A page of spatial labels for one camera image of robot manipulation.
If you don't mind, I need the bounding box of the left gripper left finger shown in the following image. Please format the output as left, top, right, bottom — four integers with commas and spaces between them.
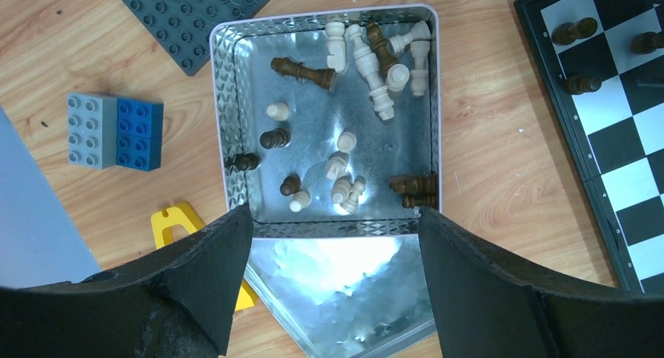
1, 205, 254, 357

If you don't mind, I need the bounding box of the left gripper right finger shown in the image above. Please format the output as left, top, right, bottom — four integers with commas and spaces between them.
418, 207, 663, 357

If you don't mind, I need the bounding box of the black white chessboard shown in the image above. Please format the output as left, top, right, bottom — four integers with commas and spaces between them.
514, 0, 663, 295

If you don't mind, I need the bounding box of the dark chess piece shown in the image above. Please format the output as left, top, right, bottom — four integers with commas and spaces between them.
551, 17, 598, 46

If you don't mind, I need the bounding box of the dark chess pawn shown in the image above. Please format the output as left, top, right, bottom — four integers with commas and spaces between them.
564, 74, 602, 95
630, 31, 664, 55

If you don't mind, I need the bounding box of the yellow plastic piece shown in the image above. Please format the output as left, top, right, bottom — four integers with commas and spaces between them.
150, 201, 258, 312

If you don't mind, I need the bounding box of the metal tin lid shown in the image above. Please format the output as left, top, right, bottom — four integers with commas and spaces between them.
245, 234, 436, 357

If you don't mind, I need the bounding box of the grey blue lego brick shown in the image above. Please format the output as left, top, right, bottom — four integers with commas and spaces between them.
67, 92, 164, 172

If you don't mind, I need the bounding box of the white king in tin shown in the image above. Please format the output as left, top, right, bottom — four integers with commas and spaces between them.
347, 24, 395, 121

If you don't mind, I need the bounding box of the pink metal tin box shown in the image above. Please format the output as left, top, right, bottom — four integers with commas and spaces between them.
209, 3, 442, 238

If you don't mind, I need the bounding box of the dark queen in tin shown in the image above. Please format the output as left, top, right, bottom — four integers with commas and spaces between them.
270, 57, 337, 91

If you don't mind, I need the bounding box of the dark grey lego baseplate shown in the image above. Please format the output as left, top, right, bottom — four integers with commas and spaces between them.
121, 0, 270, 76

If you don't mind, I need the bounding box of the dark bishop in tin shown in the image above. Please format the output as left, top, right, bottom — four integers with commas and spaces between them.
366, 22, 399, 77

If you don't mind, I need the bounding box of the white knight in tin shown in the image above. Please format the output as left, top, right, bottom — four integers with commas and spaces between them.
324, 22, 348, 74

